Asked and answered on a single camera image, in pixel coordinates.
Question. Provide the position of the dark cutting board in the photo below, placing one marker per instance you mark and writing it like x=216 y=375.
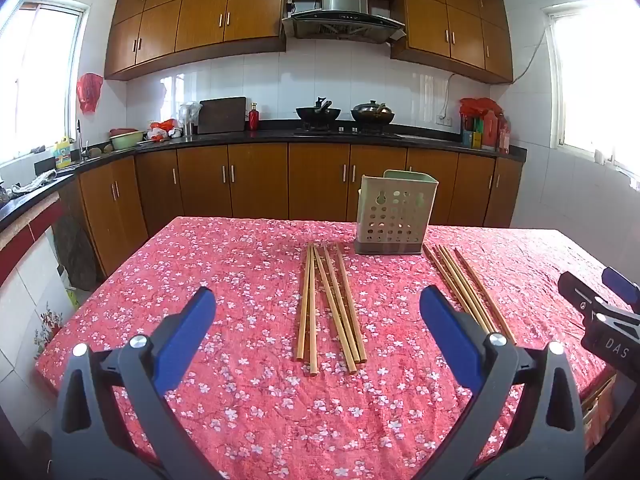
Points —
x=222 y=115

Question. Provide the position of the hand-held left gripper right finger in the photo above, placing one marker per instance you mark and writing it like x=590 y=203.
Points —
x=445 y=325

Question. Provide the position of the wooden wall cabinet unit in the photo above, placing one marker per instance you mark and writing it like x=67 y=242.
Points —
x=195 y=15
x=450 y=15

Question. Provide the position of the steel range hood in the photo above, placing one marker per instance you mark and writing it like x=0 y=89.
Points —
x=342 y=10

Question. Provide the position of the green yellow condiment box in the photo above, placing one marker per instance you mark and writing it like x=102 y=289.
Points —
x=472 y=135

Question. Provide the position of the gas stove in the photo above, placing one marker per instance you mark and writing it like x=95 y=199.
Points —
x=347 y=131

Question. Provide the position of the wooden base cabinets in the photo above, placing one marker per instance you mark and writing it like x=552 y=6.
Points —
x=260 y=180

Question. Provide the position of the window beside condiments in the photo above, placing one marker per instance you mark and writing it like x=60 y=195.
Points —
x=590 y=85

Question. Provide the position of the red floral tablecloth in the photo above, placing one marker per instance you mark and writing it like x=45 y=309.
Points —
x=250 y=310

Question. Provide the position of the window beside sink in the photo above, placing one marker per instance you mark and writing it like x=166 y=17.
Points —
x=45 y=75

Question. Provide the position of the black wok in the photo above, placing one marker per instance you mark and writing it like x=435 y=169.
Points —
x=318 y=111

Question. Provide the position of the lidded dark wok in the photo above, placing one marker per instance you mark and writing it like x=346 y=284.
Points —
x=372 y=112

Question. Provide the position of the red and white plastic bags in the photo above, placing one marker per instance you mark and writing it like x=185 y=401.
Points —
x=162 y=129

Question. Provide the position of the hanging red plastic bag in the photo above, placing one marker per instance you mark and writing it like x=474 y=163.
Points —
x=90 y=92

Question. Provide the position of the black kitchen countertop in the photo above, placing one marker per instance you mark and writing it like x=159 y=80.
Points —
x=280 y=136

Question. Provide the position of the red bottle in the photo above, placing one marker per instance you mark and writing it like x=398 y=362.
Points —
x=254 y=119

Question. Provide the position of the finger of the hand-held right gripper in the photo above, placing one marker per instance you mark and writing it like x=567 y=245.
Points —
x=620 y=285
x=577 y=290

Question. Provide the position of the white wall outlet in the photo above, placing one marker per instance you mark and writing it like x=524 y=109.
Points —
x=444 y=120

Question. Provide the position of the red basin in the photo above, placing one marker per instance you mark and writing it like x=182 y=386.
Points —
x=120 y=131

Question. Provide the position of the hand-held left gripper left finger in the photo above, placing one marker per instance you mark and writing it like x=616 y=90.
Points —
x=192 y=330

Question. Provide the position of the green basin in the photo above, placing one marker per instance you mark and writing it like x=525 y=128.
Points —
x=126 y=141

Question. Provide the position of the yellow dish soap bottle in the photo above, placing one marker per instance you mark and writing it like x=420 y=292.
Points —
x=63 y=155

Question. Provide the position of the red plastic bag over condiments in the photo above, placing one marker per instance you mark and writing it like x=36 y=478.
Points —
x=480 y=106

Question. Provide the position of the white rag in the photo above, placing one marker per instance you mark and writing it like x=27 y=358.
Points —
x=35 y=182

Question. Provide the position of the pale green perforated utensil holder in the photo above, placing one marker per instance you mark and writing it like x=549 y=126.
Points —
x=395 y=210

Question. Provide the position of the sink faucet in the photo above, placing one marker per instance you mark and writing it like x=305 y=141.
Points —
x=80 y=140

